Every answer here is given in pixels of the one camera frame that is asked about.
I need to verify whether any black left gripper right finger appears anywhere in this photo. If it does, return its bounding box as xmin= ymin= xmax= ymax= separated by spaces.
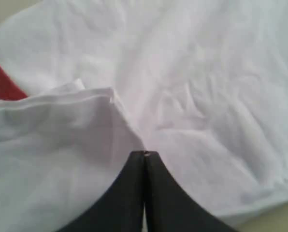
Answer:
xmin=144 ymin=151 xmax=235 ymax=232

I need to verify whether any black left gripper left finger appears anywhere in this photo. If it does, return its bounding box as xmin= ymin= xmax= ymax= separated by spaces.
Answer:
xmin=60 ymin=151 xmax=145 ymax=232

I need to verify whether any white t-shirt red patch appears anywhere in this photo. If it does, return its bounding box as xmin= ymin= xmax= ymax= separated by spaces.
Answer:
xmin=0 ymin=0 xmax=288 ymax=232

